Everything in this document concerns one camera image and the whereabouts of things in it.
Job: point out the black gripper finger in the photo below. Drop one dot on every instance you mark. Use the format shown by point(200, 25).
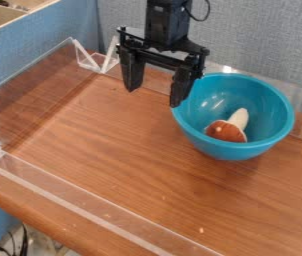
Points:
point(185, 76)
point(133, 68)

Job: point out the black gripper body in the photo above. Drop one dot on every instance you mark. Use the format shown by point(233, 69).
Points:
point(138, 50)

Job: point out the brown toy mushroom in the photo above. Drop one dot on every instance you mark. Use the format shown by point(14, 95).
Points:
point(231, 130)

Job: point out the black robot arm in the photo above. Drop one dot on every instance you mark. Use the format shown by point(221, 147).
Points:
point(168, 21)

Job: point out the blue plastic bowl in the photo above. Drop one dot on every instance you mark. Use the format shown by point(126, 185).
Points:
point(217, 96)

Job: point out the wooden shelf box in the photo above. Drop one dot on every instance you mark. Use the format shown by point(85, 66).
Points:
point(16, 9)

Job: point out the clear acrylic barrier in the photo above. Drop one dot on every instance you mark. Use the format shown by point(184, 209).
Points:
point(100, 172)

